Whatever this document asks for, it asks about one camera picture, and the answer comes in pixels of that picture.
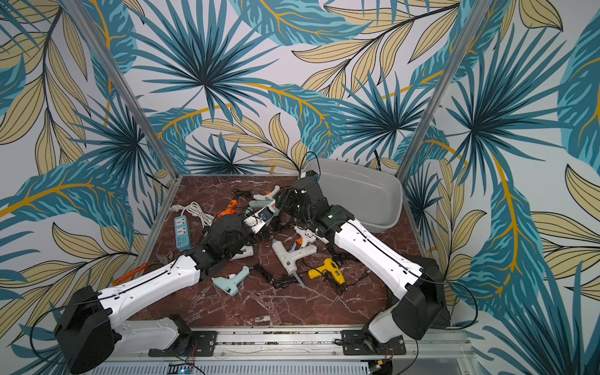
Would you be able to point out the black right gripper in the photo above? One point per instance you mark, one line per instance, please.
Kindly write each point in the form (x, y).
(291, 203)

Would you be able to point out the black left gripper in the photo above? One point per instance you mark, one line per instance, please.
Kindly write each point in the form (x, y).
(241, 218)

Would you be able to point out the white small glue gun pair-left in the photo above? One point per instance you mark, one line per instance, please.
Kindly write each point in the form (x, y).
(307, 237)

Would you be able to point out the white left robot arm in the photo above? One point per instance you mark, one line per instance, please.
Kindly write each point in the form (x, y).
(96, 325)

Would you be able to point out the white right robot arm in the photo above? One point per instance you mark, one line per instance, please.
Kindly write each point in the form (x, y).
(418, 286)

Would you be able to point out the large white pink-tip glue gun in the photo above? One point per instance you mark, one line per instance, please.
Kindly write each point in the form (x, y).
(245, 252)

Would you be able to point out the orange small glue gun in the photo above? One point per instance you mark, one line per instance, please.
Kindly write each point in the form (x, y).
(230, 209)

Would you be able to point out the mint green large glue gun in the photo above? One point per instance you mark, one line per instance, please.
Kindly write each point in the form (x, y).
(256, 205)

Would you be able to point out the mint green small glue gun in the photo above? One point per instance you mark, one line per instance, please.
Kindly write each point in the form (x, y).
(230, 285)

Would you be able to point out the grey plastic storage box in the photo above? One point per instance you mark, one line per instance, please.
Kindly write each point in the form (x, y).
(375, 198)

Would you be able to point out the yellow glue gun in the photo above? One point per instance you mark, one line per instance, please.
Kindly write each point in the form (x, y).
(329, 267)

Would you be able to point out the blue white power strip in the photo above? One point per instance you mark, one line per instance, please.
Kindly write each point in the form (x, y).
(182, 234)

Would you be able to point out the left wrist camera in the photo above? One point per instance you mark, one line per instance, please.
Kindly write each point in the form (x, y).
(262, 218)

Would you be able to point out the orange handled pliers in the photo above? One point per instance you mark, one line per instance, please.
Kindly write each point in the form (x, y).
(128, 276)

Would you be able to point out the aluminium front rail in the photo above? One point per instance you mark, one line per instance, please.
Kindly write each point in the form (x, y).
(306, 350)

